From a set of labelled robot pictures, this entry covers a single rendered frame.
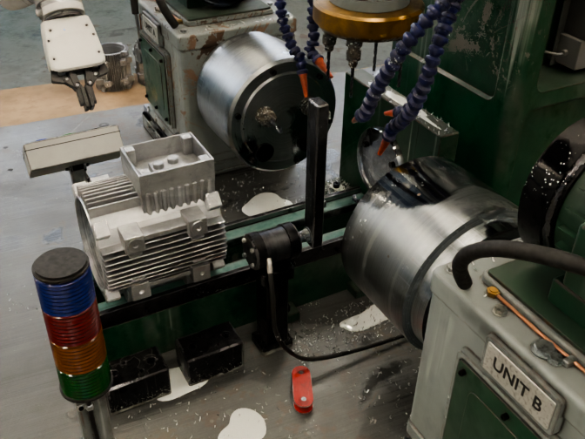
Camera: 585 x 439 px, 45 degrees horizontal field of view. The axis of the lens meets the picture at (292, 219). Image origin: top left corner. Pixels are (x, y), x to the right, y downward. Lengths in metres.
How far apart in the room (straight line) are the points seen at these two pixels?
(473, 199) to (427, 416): 0.30
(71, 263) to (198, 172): 0.37
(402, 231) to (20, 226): 0.92
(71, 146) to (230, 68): 0.35
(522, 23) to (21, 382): 0.99
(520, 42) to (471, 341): 0.53
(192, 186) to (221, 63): 0.43
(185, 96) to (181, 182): 0.53
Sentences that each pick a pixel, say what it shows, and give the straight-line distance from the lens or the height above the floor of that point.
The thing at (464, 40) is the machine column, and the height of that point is 1.25.
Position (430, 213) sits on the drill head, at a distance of 0.98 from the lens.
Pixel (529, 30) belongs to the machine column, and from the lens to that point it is 1.19.
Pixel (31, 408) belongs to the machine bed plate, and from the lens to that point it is 1.23.
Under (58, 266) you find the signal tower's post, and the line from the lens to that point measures 0.79.
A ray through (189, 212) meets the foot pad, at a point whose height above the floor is 1.07.
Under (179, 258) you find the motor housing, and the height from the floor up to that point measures 1.01.
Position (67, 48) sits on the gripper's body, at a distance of 1.39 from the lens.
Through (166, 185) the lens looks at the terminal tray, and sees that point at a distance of 1.09.
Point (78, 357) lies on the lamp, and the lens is 0.85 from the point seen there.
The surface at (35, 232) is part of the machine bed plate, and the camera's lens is 1.61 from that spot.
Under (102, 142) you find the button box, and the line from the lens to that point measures 1.34.
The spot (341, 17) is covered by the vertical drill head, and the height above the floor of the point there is 1.33.
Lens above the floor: 1.69
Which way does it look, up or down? 35 degrees down
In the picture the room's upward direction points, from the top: 1 degrees clockwise
